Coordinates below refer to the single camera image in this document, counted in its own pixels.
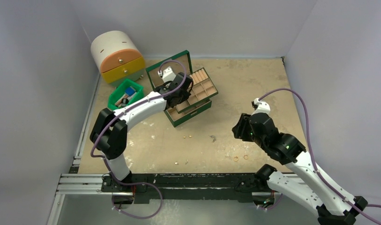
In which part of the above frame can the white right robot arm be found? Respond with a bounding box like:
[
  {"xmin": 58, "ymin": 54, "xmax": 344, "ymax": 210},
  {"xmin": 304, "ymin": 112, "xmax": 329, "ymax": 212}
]
[{"xmin": 232, "ymin": 112, "xmax": 368, "ymax": 225}]

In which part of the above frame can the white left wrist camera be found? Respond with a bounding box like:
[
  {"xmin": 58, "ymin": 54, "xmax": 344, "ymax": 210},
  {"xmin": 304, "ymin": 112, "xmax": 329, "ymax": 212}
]
[{"xmin": 157, "ymin": 66, "xmax": 176, "ymax": 83}]

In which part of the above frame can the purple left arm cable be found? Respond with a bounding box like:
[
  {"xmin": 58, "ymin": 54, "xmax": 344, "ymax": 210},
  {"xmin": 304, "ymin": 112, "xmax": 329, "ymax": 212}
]
[{"xmin": 90, "ymin": 60, "xmax": 188, "ymax": 220}]

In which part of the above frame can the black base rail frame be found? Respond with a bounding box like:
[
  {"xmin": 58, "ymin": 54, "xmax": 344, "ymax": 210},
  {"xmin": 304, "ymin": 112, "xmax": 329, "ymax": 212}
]
[{"xmin": 55, "ymin": 172, "xmax": 306, "ymax": 206}]

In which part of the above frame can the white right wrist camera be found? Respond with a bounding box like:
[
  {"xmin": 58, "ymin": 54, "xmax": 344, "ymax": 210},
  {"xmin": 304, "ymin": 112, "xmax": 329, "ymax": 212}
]
[{"xmin": 252, "ymin": 98, "xmax": 271, "ymax": 115}]

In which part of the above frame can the white drawer cabinet orange yellow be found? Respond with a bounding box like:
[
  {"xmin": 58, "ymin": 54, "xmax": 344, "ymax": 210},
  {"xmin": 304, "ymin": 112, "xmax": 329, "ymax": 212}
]
[{"xmin": 90, "ymin": 30, "xmax": 145, "ymax": 87}]

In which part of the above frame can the green jewelry tray insert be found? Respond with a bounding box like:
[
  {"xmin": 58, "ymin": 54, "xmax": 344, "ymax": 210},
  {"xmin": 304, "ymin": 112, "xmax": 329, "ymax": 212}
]
[{"xmin": 175, "ymin": 67, "xmax": 219, "ymax": 113}]

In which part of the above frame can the black grey marker cap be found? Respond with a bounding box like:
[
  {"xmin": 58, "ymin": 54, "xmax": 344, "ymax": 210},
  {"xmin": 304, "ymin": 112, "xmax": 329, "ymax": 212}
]
[{"xmin": 120, "ymin": 98, "xmax": 129, "ymax": 107}]

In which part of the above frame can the silver chain pendant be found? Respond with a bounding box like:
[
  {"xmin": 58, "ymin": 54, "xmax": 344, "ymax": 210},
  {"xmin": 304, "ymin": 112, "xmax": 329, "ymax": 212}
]
[{"xmin": 209, "ymin": 135, "xmax": 217, "ymax": 143}]

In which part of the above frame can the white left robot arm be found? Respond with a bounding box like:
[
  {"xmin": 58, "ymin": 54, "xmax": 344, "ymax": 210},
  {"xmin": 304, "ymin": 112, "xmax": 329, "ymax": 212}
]
[{"xmin": 90, "ymin": 72, "xmax": 194, "ymax": 192}]

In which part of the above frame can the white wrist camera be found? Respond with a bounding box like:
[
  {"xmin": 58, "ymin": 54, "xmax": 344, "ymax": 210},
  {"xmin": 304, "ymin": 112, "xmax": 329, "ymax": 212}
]
[
  {"xmin": 157, "ymin": 66, "xmax": 176, "ymax": 83},
  {"xmin": 252, "ymin": 98, "xmax": 271, "ymax": 115}
]

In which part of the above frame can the green jewelry box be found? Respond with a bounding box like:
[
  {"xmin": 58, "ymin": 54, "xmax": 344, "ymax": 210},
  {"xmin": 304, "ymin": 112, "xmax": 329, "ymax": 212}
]
[{"xmin": 146, "ymin": 50, "xmax": 212, "ymax": 127}]

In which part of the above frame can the blue eraser block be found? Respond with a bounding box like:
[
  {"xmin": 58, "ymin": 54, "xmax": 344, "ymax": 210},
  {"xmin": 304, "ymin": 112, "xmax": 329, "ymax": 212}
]
[{"xmin": 125, "ymin": 87, "xmax": 136, "ymax": 96}]

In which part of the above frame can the green plastic bin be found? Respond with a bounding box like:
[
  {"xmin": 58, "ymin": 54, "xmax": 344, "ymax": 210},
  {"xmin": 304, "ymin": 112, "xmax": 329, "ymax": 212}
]
[{"xmin": 107, "ymin": 79, "xmax": 144, "ymax": 110}]

